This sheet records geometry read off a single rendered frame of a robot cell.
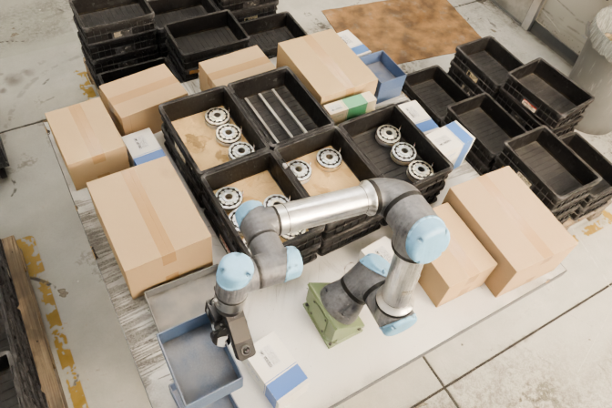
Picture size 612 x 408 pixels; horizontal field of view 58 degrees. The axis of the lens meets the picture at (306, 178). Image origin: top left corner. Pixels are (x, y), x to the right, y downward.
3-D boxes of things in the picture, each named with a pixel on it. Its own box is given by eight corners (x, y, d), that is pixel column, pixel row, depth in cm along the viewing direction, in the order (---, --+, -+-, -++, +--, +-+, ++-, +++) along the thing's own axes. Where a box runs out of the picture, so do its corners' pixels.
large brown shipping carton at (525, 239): (554, 270, 216) (578, 243, 200) (495, 298, 205) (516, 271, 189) (490, 194, 237) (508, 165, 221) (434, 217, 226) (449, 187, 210)
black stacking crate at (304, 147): (387, 213, 211) (394, 196, 202) (322, 243, 199) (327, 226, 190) (331, 144, 230) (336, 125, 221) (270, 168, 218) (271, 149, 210)
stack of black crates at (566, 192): (560, 229, 299) (604, 178, 264) (521, 250, 288) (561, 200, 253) (510, 178, 319) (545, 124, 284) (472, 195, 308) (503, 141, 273)
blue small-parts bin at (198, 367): (243, 386, 139) (243, 377, 134) (187, 415, 134) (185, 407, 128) (211, 320, 149) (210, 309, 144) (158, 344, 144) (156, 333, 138)
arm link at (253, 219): (405, 158, 148) (233, 196, 129) (427, 187, 141) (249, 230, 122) (393, 188, 156) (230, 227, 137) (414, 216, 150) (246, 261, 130)
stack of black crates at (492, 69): (512, 114, 355) (535, 73, 328) (477, 127, 343) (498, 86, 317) (472, 76, 375) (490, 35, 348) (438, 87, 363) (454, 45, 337)
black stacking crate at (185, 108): (269, 168, 218) (270, 148, 210) (200, 194, 207) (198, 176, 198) (225, 105, 238) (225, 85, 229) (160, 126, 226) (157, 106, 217)
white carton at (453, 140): (449, 134, 244) (455, 120, 237) (468, 152, 239) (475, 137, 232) (416, 150, 236) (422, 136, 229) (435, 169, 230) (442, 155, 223)
